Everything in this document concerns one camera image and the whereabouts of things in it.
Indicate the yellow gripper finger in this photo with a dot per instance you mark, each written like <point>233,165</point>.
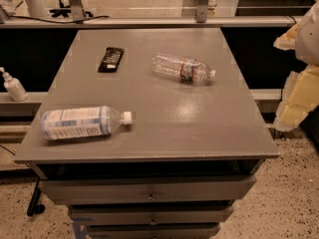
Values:
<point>300,97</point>
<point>287,40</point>

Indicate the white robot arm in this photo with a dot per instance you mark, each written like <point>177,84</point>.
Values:
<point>307,39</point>

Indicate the clear red label bottle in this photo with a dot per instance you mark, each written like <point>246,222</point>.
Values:
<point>184,69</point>

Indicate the blue label plastic bottle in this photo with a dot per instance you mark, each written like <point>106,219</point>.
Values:
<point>82,122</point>

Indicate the white pump dispenser bottle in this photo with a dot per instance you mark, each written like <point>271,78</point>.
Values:
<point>13,87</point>

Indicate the grey top drawer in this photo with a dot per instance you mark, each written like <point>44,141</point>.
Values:
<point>148,190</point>

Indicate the grey drawer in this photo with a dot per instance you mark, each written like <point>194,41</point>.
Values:
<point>148,190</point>
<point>151,215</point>
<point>164,231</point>

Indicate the grey bottom drawer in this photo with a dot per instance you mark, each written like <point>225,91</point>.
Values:
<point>164,231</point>

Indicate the grey middle drawer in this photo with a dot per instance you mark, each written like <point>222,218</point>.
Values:
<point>151,215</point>

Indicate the black caster leg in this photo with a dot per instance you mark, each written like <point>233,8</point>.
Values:
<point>35,208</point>

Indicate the grey metal post right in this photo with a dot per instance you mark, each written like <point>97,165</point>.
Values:
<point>201,11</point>

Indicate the grey metal post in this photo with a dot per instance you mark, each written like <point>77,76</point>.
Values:
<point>77,10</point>
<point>201,11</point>

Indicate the grey metal post left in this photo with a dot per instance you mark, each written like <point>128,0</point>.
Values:
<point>77,10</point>

